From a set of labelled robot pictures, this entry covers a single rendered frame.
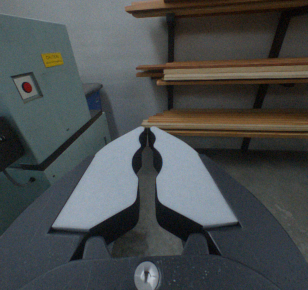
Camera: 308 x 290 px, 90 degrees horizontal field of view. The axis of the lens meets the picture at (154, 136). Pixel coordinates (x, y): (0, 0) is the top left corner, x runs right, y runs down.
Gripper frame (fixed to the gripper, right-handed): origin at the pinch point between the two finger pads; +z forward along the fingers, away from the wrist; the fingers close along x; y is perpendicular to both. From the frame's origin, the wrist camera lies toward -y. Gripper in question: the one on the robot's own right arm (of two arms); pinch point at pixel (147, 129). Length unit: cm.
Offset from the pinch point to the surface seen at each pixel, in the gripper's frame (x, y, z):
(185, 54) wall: 40, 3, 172
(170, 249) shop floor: 16, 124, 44
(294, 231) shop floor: 114, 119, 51
